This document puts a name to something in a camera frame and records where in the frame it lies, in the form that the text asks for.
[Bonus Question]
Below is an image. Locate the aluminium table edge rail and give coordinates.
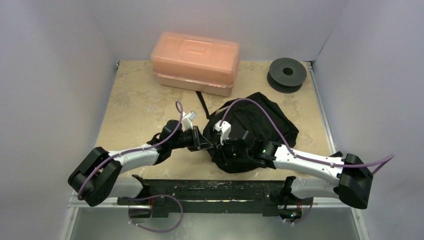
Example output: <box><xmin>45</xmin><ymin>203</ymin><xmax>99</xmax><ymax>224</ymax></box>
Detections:
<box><xmin>305</xmin><ymin>61</ymin><xmax>337</xmax><ymax>154</ymax></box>

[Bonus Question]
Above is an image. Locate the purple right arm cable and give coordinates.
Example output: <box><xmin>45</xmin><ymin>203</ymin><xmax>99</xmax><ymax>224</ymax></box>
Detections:
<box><xmin>218</xmin><ymin>98</ymin><xmax>396</xmax><ymax>176</ymax></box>

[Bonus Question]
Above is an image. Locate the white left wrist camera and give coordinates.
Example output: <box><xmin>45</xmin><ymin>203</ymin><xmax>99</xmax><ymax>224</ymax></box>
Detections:
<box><xmin>181</xmin><ymin>111</ymin><xmax>197</xmax><ymax>130</ymax></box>

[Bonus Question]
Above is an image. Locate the translucent orange plastic storage box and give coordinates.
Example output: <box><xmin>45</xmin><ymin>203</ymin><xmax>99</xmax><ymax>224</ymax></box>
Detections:
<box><xmin>150</xmin><ymin>32</ymin><xmax>240</xmax><ymax>97</ymax></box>

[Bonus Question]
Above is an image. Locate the aluminium front frame rail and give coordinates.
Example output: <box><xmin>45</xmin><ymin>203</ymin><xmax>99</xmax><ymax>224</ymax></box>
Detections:
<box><xmin>68</xmin><ymin>195</ymin><xmax>351</xmax><ymax>213</ymax></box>

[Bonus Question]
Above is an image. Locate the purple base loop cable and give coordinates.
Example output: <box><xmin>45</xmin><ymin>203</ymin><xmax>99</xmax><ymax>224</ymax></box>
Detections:
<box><xmin>127</xmin><ymin>194</ymin><xmax>184</xmax><ymax>234</ymax></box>

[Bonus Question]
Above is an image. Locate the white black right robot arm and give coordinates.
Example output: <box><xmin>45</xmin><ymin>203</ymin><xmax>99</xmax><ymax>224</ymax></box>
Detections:
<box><xmin>216</xmin><ymin>139</ymin><xmax>374</xmax><ymax>210</ymax></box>

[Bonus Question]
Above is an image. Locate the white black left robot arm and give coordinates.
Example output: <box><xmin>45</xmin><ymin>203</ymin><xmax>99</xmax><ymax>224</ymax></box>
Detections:
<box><xmin>67</xmin><ymin>120</ymin><xmax>214</xmax><ymax>207</ymax></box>

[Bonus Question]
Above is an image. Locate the dark grey filament spool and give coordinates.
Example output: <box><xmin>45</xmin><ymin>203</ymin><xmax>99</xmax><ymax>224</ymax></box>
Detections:
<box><xmin>266</xmin><ymin>57</ymin><xmax>307</xmax><ymax>94</ymax></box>

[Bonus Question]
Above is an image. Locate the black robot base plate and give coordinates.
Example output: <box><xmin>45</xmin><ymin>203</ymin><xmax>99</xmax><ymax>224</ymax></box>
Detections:
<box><xmin>118</xmin><ymin>177</ymin><xmax>313</xmax><ymax>219</ymax></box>

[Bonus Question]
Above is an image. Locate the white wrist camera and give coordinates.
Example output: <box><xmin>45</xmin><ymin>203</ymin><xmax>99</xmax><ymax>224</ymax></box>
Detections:
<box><xmin>213</xmin><ymin>120</ymin><xmax>231</xmax><ymax>145</ymax></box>
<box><xmin>181</xmin><ymin>111</ymin><xmax>197</xmax><ymax>130</ymax></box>

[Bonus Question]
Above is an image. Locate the black fabric student bag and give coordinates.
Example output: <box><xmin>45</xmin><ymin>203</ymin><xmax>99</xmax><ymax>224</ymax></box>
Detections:
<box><xmin>203</xmin><ymin>92</ymin><xmax>300</xmax><ymax>174</ymax></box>

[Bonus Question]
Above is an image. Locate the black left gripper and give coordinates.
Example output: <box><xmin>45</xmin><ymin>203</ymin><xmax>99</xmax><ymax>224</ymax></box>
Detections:
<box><xmin>169</xmin><ymin>125</ymin><xmax>213</xmax><ymax>152</ymax></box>

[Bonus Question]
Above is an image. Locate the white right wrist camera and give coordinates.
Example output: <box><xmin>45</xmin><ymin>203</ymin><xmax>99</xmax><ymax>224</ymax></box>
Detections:
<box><xmin>213</xmin><ymin>120</ymin><xmax>231</xmax><ymax>145</ymax></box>

